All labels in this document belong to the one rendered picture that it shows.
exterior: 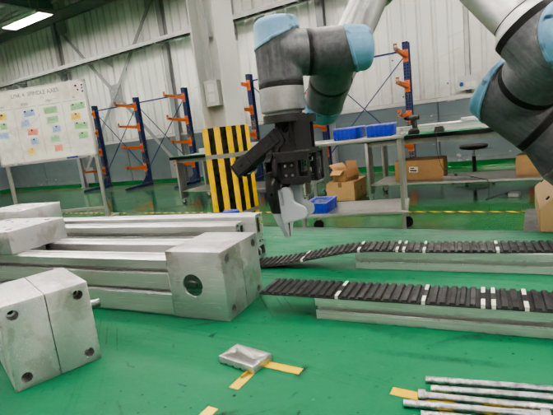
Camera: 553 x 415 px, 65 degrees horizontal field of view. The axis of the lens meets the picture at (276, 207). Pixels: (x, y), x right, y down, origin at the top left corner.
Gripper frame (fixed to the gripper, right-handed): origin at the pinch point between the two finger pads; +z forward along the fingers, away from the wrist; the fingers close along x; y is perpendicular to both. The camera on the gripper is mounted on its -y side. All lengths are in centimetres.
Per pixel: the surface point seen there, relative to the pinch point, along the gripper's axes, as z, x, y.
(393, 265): 5.4, -1.5, 19.1
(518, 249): 2.6, -0.4, 36.5
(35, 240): -2.9, -19.8, -39.0
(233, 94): -57, 283, -172
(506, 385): 5.9, -30.7, 33.8
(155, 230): -0.9, -4.8, -25.3
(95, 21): -353, 825, -875
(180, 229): -1.2, -4.8, -19.2
